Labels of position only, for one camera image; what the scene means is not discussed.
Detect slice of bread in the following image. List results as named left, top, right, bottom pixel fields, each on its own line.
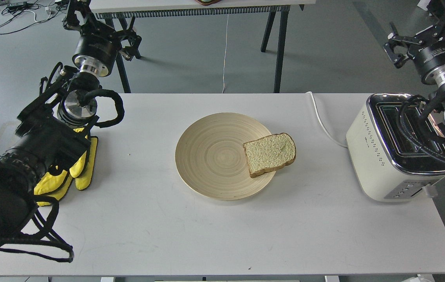
left=242, top=133, right=297, bottom=178

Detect white toaster power cord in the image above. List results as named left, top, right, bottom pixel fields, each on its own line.
left=305, top=91, right=349, bottom=148

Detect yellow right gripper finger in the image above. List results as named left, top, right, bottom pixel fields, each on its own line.
left=33, top=171, right=73, bottom=201

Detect power strips and floor cables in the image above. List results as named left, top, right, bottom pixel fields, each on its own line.
left=0, top=0, right=70, bottom=40

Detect white background table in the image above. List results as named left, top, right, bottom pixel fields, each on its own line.
left=90, top=0, right=316, bottom=93

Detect round bamboo plate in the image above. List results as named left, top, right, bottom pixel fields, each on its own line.
left=175, top=112, right=275, bottom=201

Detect cream and chrome toaster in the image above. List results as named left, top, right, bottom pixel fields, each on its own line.
left=346, top=93, right=445, bottom=203

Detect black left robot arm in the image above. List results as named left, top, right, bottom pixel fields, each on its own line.
left=0, top=0, right=142, bottom=263

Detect thin white hanging cable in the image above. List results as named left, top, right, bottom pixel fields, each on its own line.
left=222, top=14, right=230, bottom=94

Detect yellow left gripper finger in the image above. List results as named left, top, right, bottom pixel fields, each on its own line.
left=70, top=136, right=99, bottom=191

